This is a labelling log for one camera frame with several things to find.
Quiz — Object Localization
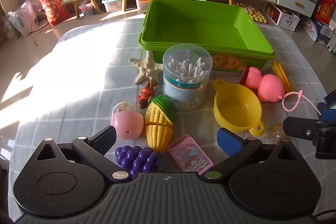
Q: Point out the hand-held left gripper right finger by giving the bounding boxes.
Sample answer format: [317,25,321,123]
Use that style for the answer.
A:
[203,127,302,183]

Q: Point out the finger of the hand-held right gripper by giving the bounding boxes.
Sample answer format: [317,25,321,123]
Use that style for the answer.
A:
[283,116,336,159]
[318,93,336,123]

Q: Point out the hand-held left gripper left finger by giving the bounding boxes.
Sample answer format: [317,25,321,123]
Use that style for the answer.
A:
[34,126,132,183]

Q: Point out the pink capsule ball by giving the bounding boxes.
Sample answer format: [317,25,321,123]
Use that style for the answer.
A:
[110,102,144,139]

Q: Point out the yellow toy colander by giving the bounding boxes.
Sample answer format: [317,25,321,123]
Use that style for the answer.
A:
[212,79,265,136]

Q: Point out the purple toy grapes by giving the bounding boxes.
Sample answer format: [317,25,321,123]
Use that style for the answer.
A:
[115,146,162,179]

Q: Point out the pink gourd toy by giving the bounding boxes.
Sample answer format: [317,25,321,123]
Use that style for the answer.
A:
[239,65,321,115]

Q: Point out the yellow toy corn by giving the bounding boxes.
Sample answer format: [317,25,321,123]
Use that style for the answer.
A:
[145,95,176,153]

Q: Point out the clear cotton swab jar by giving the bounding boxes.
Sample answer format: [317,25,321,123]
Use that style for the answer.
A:
[162,43,213,111]

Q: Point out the green plastic storage box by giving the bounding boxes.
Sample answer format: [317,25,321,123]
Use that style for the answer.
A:
[138,0,276,73]

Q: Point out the pink card box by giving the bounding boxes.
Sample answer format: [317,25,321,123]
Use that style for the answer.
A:
[167,134,214,176]

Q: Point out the orange round toy lid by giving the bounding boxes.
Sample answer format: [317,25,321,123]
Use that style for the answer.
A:
[271,61,293,93]

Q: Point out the small orange toy figure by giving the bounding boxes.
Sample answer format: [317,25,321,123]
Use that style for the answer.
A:
[138,80,155,109]

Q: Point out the grey checked bed sheet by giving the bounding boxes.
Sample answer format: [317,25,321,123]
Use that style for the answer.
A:
[8,18,336,224]

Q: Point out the beige starfish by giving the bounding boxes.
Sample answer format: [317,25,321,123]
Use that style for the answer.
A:
[129,50,164,88]

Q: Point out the blue white cardboard box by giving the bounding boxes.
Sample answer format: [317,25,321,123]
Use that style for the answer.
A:
[303,18,336,46]

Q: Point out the red gift box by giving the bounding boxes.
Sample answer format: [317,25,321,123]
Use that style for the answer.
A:
[314,0,336,24]

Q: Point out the yellow egg tray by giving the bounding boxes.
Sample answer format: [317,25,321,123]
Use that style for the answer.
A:
[232,2,267,24]

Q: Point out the clear storage box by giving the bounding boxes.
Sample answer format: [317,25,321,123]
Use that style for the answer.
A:
[102,0,123,13]
[131,0,155,10]

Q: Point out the red printed bag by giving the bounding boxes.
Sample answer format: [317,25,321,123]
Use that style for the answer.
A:
[39,0,66,26]

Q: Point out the white plastic bag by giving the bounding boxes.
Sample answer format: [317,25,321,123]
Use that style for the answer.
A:
[8,0,40,37]

